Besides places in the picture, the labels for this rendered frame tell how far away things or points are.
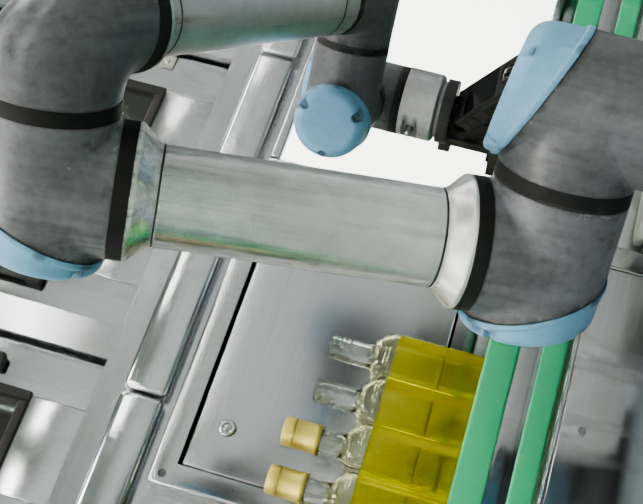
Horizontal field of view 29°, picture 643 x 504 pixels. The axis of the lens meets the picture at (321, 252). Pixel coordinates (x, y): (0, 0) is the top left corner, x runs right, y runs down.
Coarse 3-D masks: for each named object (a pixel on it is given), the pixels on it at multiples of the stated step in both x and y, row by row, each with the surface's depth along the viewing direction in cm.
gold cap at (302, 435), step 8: (288, 416) 142; (288, 424) 140; (296, 424) 141; (304, 424) 141; (312, 424) 141; (320, 424) 141; (288, 432) 140; (296, 432) 140; (304, 432) 140; (312, 432) 140; (320, 432) 140; (280, 440) 141; (288, 440) 140; (296, 440) 140; (304, 440) 140; (312, 440) 140; (296, 448) 141; (304, 448) 140; (312, 448) 140
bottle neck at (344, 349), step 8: (336, 336) 146; (336, 344) 146; (344, 344) 146; (352, 344) 146; (360, 344) 146; (368, 344) 146; (328, 352) 146; (336, 352) 146; (344, 352) 145; (352, 352) 145; (360, 352) 145; (368, 352) 145; (344, 360) 146; (352, 360) 146; (360, 360) 145
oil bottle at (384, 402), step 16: (368, 384) 142; (384, 384) 142; (400, 384) 142; (368, 400) 141; (384, 400) 141; (400, 400) 141; (416, 400) 141; (432, 400) 141; (448, 400) 141; (464, 400) 141; (368, 416) 140; (384, 416) 140; (400, 416) 140; (416, 416) 140; (432, 416) 140; (448, 416) 140; (464, 416) 140; (416, 432) 139; (432, 432) 139; (448, 432) 139; (464, 432) 139
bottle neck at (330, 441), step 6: (324, 432) 140; (330, 432) 141; (336, 432) 141; (324, 438) 140; (330, 438) 140; (336, 438) 140; (342, 438) 140; (318, 444) 140; (324, 444) 140; (330, 444) 140; (336, 444) 140; (318, 450) 140; (324, 450) 140; (330, 450) 140; (336, 450) 140; (330, 456) 141; (336, 456) 140
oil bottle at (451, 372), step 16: (384, 336) 145; (400, 336) 145; (384, 352) 144; (400, 352) 144; (416, 352) 144; (432, 352) 144; (448, 352) 144; (464, 352) 144; (368, 368) 145; (384, 368) 143; (400, 368) 143; (416, 368) 143; (432, 368) 143; (448, 368) 143; (464, 368) 143; (480, 368) 143; (416, 384) 142; (432, 384) 142; (448, 384) 142; (464, 384) 142
